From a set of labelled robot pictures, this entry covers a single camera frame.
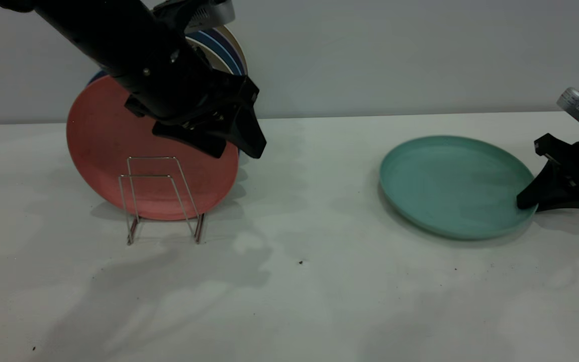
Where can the green round plate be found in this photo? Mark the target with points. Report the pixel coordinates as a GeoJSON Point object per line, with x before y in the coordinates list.
{"type": "Point", "coordinates": [450, 186]}

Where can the dark navy round plate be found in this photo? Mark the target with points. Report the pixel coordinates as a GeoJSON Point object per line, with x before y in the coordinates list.
{"type": "Point", "coordinates": [226, 44]}

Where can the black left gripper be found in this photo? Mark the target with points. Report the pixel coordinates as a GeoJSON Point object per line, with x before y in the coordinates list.
{"type": "Point", "coordinates": [224, 98]}

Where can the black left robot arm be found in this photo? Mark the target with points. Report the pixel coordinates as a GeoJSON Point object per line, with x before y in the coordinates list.
{"type": "Point", "coordinates": [103, 30]}

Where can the beige round plate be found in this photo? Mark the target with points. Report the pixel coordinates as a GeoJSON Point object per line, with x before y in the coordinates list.
{"type": "Point", "coordinates": [238, 48]}
{"type": "Point", "coordinates": [209, 56]}

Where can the pink round plate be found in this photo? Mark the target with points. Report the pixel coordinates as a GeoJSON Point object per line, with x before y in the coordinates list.
{"type": "Point", "coordinates": [103, 146]}

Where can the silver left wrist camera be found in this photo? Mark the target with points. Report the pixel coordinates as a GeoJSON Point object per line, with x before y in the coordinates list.
{"type": "Point", "coordinates": [204, 14]}

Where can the teal blue round plate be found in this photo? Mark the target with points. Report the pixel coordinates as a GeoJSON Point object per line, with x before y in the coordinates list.
{"type": "Point", "coordinates": [217, 48]}

